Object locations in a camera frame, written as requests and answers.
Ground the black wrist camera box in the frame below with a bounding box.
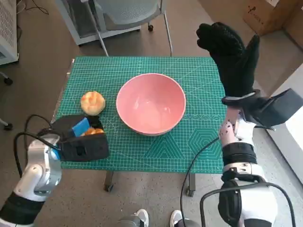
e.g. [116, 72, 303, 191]
[58, 132, 110, 163]
[243, 88, 303, 130]

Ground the black office chair caster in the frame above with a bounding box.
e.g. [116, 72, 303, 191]
[0, 70, 14, 85]
[0, 117, 13, 130]

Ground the grey table leg with caster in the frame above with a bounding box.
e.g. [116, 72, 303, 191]
[186, 172, 196, 197]
[103, 171, 115, 192]

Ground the pink bowl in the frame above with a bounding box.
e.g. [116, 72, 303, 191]
[116, 73, 186, 137]

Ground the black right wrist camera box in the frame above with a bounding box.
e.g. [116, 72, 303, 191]
[243, 88, 303, 130]

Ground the rectangular braided toy bread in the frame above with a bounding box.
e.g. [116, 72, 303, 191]
[81, 127, 104, 137]

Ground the white shoe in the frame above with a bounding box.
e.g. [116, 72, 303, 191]
[131, 209, 150, 227]
[170, 209, 185, 227]

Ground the white perforated appliance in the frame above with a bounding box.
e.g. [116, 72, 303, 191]
[0, 0, 19, 66]

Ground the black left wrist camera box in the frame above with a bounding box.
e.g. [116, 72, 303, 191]
[58, 132, 110, 163]

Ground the black looped right arm cable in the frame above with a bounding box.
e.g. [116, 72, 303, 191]
[200, 181, 297, 227]

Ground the round toy bread bun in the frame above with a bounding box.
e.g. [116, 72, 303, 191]
[80, 91, 106, 116]

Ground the printed cardboard box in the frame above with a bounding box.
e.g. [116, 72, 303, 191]
[242, 0, 303, 36]

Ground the green cutting mat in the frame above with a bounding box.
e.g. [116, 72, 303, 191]
[54, 56, 229, 175]

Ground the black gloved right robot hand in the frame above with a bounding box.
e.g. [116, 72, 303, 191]
[196, 22, 260, 98]

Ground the grey mesh chair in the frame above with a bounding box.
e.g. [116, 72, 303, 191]
[93, 0, 173, 57]

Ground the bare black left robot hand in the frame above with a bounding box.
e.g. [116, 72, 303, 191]
[51, 115, 105, 143]

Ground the plain cardboard box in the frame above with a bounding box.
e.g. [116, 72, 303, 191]
[283, 14, 303, 55]

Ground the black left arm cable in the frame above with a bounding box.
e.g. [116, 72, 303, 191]
[13, 114, 59, 178]

